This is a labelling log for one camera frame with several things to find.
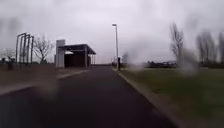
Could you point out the grass field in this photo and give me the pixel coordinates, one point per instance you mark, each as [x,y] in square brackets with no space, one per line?
[186,90]

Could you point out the row of bare trees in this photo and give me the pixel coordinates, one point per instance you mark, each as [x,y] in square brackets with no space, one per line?
[200,48]

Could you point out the tall street lamp pole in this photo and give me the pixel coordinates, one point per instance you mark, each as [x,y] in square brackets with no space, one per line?
[116,46]

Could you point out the dark flat-roofed building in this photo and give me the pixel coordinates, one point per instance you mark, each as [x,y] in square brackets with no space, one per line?
[75,55]

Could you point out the metal frame structure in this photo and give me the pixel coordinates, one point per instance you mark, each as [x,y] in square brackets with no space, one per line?
[24,48]

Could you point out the pale concrete kerb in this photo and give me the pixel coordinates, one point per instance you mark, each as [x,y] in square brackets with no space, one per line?
[20,86]
[146,96]

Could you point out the brown bare verge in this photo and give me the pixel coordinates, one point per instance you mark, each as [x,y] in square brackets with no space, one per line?
[30,74]

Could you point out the dark asphalt road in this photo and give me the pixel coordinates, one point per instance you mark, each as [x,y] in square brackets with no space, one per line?
[93,103]

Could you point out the large bare tree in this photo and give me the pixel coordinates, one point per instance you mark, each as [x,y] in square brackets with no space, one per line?
[42,49]

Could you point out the short dark post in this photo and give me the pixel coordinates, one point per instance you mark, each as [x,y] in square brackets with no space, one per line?
[118,63]

